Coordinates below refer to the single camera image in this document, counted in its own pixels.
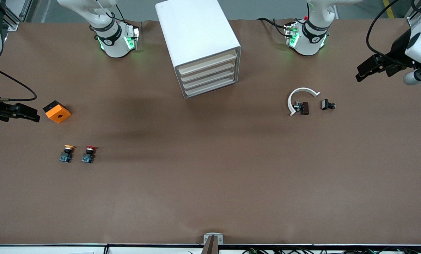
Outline red push button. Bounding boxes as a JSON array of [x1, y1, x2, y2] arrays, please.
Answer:
[[82, 145, 97, 164]]

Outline orange button box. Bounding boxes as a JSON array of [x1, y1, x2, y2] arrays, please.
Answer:
[[43, 100, 72, 124]]

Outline grey metal table bracket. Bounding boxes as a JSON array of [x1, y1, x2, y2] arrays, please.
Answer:
[[203, 233, 224, 245]]

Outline dark brown upright post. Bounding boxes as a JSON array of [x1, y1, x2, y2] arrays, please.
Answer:
[[202, 235, 220, 254]]

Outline white half-ring pipe clamp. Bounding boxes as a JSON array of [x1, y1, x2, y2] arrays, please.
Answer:
[[287, 87, 320, 117]]

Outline tangled black cables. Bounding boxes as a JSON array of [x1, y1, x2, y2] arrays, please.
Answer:
[[242, 248, 421, 254]]

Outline white drawer cabinet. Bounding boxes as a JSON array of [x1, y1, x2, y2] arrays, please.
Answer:
[[155, 0, 242, 99]]

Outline white table edge rail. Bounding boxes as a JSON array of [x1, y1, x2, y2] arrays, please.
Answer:
[[0, 243, 421, 254]]

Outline yellow push button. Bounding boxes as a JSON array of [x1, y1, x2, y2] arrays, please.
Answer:
[[59, 144, 75, 163]]

